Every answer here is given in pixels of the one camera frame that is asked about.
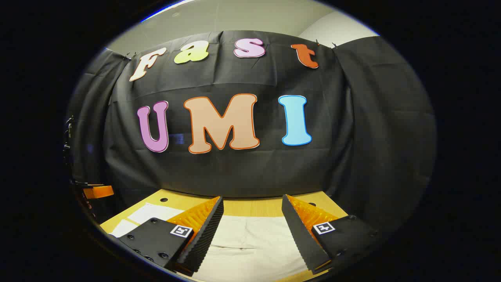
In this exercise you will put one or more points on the black backdrop cloth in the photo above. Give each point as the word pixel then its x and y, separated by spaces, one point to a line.
pixel 250 172

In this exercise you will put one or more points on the white jeans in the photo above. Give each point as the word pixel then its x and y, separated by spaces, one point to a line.
pixel 250 243

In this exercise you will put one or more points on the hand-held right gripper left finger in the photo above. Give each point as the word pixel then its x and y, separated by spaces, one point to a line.
pixel 203 235

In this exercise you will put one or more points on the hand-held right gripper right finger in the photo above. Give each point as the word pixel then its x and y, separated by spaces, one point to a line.
pixel 301 239

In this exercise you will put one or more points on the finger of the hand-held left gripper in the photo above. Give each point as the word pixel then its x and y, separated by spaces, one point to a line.
pixel 98 192

